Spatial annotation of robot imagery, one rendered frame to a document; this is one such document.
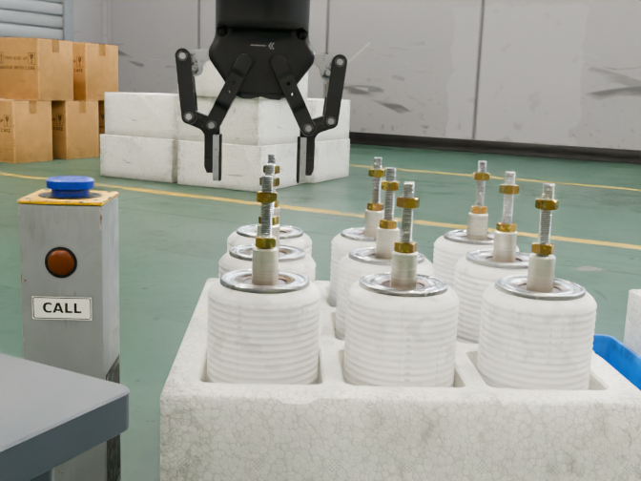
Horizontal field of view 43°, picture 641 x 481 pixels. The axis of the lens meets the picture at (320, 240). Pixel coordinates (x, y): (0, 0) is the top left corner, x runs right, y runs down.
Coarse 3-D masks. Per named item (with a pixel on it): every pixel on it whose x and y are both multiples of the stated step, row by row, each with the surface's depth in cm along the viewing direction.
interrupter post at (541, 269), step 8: (536, 256) 70; (552, 256) 70; (528, 264) 70; (536, 264) 69; (544, 264) 69; (552, 264) 69; (528, 272) 70; (536, 272) 69; (544, 272) 69; (552, 272) 70; (528, 280) 70; (536, 280) 70; (544, 280) 69; (552, 280) 70; (528, 288) 70; (536, 288) 70; (544, 288) 69; (552, 288) 70
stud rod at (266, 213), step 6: (264, 180) 68; (270, 180) 68; (264, 186) 68; (270, 186) 68; (264, 192) 68; (270, 192) 68; (264, 204) 68; (270, 204) 68; (264, 210) 68; (270, 210) 68; (264, 216) 68; (270, 216) 68; (264, 222) 68; (270, 222) 68; (264, 228) 68; (270, 228) 68; (264, 234) 68; (270, 234) 69
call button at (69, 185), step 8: (56, 176) 72; (64, 176) 72; (72, 176) 72; (80, 176) 73; (48, 184) 70; (56, 184) 70; (64, 184) 70; (72, 184) 70; (80, 184) 70; (88, 184) 71; (56, 192) 70; (64, 192) 70; (72, 192) 70; (80, 192) 71; (88, 192) 72
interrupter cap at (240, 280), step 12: (228, 276) 70; (240, 276) 70; (288, 276) 71; (300, 276) 71; (228, 288) 67; (240, 288) 66; (252, 288) 66; (264, 288) 66; (276, 288) 66; (288, 288) 66; (300, 288) 67
